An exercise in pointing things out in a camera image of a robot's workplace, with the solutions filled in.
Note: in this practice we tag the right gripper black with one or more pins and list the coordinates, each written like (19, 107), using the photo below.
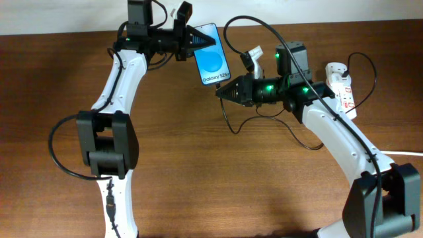
(240, 80)

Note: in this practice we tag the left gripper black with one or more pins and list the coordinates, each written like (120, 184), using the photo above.
(182, 35)

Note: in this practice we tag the blue Samsung Galaxy smartphone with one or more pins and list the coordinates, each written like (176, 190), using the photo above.
(211, 61)

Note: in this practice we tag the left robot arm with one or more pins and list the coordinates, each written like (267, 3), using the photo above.
(107, 137)

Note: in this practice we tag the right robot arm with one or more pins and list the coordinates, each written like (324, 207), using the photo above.
(384, 197)

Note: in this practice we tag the white USB charger adapter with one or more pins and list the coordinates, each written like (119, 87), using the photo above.
(334, 72)

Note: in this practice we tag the white power strip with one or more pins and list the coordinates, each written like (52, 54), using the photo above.
(343, 92)

